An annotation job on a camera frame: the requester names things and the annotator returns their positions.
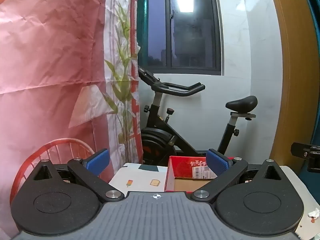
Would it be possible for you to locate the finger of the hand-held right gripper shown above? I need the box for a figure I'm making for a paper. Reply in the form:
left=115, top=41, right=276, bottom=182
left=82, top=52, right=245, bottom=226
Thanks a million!
left=291, top=142, right=320, bottom=158

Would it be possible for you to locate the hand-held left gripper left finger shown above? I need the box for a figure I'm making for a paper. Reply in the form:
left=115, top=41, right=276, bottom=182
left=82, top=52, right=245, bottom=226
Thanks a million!
left=32, top=148, right=125, bottom=202

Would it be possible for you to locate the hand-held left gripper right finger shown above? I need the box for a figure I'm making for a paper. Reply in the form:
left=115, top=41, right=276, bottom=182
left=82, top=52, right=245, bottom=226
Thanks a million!
left=192, top=148, right=288, bottom=203

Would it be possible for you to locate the red strawberry print cardboard box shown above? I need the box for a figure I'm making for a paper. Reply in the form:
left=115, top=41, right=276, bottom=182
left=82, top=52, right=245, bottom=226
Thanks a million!
left=164, top=156, right=235, bottom=193

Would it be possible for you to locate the crumpled white tissue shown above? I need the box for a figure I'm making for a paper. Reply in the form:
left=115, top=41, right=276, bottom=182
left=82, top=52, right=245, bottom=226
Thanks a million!
left=307, top=208, right=320, bottom=222

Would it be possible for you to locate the black exercise bike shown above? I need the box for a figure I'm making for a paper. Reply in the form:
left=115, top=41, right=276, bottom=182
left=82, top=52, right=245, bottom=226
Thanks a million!
left=138, top=67, right=258, bottom=167

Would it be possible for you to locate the dark framed window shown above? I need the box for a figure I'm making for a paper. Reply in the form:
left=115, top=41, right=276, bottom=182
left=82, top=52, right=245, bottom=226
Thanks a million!
left=137, top=0, right=223, bottom=75

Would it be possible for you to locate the wooden door frame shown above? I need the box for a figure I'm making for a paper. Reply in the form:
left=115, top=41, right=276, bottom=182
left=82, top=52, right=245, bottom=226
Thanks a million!
left=267, top=0, right=316, bottom=168

